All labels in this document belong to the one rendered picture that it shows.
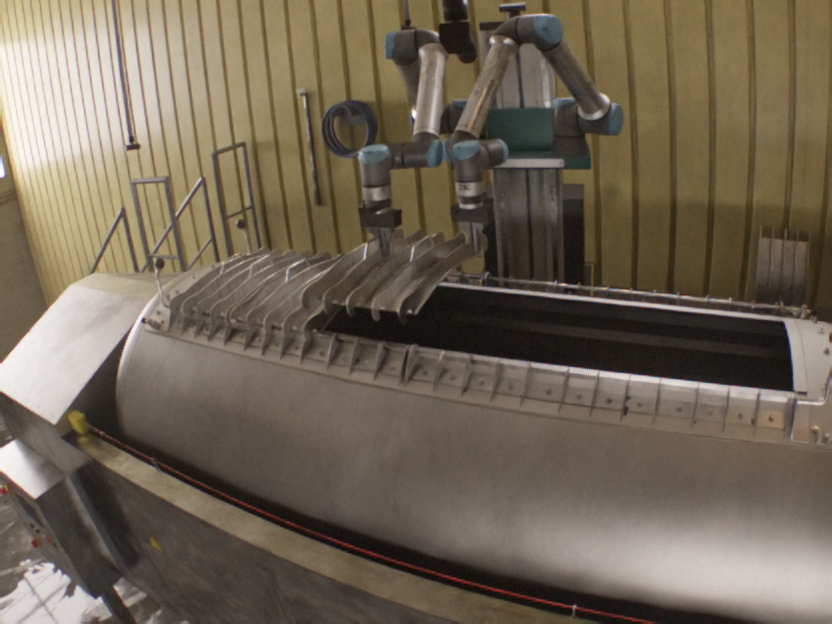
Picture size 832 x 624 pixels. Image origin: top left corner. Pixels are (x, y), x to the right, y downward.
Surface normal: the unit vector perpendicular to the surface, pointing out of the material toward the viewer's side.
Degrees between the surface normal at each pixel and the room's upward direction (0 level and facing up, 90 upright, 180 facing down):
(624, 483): 47
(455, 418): 40
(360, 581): 2
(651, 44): 90
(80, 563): 90
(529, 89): 90
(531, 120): 90
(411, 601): 1
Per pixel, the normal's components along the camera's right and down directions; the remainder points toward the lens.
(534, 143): -0.26, 0.39
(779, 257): -0.44, 0.00
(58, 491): 0.89, 0.09
